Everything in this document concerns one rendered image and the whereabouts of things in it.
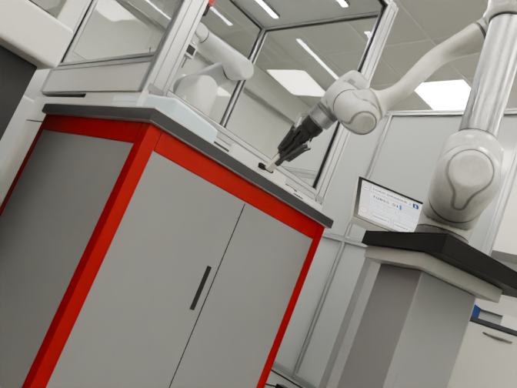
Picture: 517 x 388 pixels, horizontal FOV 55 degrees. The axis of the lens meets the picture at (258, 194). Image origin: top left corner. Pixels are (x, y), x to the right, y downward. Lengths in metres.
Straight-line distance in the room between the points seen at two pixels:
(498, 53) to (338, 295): 2.30
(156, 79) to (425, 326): 1.09
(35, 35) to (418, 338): 1.20
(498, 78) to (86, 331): 1.19
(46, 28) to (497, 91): 1.14
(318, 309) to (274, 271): 2.32
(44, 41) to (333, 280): 2.73
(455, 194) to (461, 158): 0.09
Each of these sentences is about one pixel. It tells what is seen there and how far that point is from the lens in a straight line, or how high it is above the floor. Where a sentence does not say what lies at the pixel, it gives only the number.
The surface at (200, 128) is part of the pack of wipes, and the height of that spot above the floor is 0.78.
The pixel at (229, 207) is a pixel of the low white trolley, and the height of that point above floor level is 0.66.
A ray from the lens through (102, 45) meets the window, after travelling 2.18.
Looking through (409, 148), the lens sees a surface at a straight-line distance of 3.62.
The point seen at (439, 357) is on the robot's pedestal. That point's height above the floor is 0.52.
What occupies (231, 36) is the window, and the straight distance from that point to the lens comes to 1.87.
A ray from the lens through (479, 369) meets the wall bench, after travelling 4.33.
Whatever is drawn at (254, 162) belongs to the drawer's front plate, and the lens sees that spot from 1.76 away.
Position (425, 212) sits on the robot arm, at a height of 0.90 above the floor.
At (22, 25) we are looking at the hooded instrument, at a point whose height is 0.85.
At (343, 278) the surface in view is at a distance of 3.51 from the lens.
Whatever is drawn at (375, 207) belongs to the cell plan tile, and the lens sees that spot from 2.42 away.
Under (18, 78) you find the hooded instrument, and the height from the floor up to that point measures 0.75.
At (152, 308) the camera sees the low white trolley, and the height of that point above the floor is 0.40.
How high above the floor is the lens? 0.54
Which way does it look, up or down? 9 degrees up
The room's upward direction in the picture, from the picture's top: 22 degrees clockwise
